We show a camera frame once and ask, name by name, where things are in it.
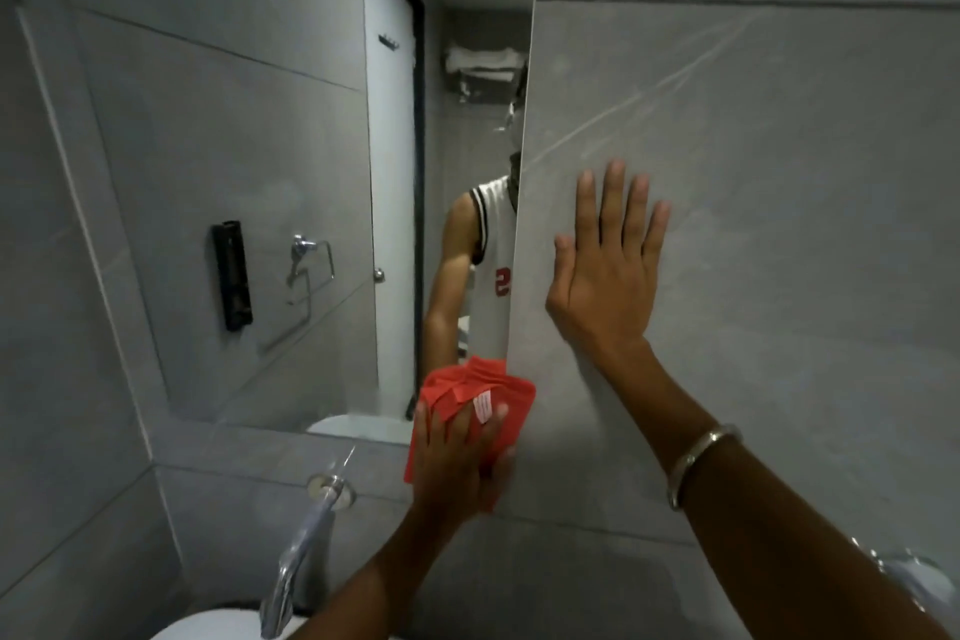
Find silver bracelet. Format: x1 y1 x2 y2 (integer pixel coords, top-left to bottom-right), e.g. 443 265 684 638
666 424 744 512

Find wall mirror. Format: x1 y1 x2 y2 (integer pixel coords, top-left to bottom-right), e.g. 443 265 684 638
15 0 543 450

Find black wall dispenser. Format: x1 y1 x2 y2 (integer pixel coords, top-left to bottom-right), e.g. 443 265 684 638
211 219 255 332

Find chrome wall fixture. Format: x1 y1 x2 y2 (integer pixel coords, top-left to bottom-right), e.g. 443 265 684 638
855 542 960 640

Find person's left forearm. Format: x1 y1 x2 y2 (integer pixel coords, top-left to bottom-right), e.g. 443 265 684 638
288 508 470 640

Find chrome towel ring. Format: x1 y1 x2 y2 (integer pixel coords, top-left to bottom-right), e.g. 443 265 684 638
285 234 337 327

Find red cleaning cloth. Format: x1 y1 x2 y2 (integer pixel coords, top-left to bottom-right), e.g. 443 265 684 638
405 356 538 513

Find person's left hand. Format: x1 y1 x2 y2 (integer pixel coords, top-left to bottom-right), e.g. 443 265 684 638
411 395 520 530

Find person's right hand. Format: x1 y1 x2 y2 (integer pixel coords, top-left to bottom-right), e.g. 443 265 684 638
545 160 672 359

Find white door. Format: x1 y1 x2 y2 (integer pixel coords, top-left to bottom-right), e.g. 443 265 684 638
362 0 423 420

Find white sink basin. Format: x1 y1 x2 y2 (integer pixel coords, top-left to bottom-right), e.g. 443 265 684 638
150 605 312 640

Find person's right forearm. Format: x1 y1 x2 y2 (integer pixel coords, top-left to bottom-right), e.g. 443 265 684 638
594 335 952 640

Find chrome faucet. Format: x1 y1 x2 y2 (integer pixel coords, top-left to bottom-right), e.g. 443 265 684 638
260 470 355 639

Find white towels on rack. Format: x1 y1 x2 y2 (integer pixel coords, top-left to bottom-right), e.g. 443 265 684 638
444 43 526 101

